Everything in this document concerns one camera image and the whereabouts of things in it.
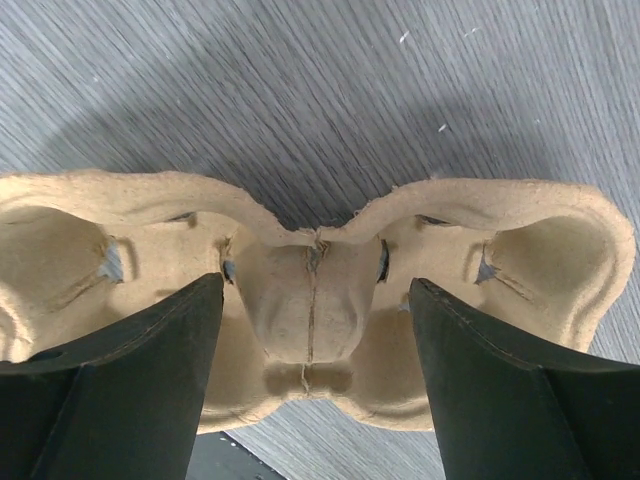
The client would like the cardboard cup carrier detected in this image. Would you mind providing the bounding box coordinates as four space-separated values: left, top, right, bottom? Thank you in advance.
1 170 636 433

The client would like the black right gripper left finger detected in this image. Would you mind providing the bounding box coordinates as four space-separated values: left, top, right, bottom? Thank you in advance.
1 273 224 479

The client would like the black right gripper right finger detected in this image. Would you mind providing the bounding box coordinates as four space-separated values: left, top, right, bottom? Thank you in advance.
409 279 639 479

